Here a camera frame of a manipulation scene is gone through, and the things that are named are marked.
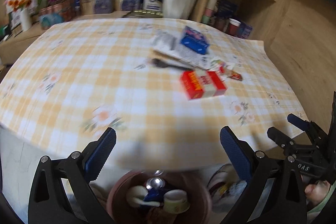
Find brown round trash bin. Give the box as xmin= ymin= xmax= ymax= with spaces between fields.
xmin=106 ymin=170 xmax=211 ymax=223

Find red cigarette box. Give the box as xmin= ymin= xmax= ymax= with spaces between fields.
xmin=180 ymin=70 xmax=227 ymax=100

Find orange flower bunch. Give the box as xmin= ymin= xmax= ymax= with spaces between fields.
xmin=6 ymin=0 xmax=32 ymax=12

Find blue ice cream box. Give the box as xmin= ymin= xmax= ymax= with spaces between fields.
xmin=180 ymin=26 xmax=210 ymax=55

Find white slim vase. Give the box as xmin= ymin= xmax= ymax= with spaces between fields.
xmin=20 ymin=8 xmax=32 ymax=32

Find small blue purple box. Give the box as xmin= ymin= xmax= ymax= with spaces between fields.
xmin=236 ymin=22 xmax=253 ymax=39

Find green instant noodle cup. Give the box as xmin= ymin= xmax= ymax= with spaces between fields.
xmin=163 ymin=189 xmax=190 ymax=214

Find white flower pot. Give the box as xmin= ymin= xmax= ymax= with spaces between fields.
xmin=162 ymin=0 xmax=197 ymax=19

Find white printed paper sheet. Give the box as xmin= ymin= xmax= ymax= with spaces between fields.
xmin=151 ymin=31 xmax=216 ymax=70

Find white round cup in bin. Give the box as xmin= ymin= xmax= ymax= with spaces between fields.
xmin=126 ymin=185 xmax=161 ymax=207

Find yellow plaid tablecloth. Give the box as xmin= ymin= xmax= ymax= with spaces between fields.
xmin=1 ymin=19 xmax=306 ymax=170

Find black plastic spoon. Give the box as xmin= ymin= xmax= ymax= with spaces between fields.
xmin=151 ymin=59 xmax=193 ymax=71

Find stacked pastel paper cups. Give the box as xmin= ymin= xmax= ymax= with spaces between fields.
xmin=202 ymin=0 xmax=218 ymax=24

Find red paper cup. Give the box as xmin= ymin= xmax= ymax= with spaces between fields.
xmin=226 ymin=18 xmax=241 ymax=36

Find person's right hand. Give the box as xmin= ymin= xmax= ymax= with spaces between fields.
xmin=305 ymin=180 xmax=330 ymax=206

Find silver drink can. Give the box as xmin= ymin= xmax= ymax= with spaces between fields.
xmin=145 ymin=177 xmax=165 ymax=190

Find left blue gold gift box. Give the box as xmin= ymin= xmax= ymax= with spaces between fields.
xmin=80 ymin=0 xmax=113 ymax=15

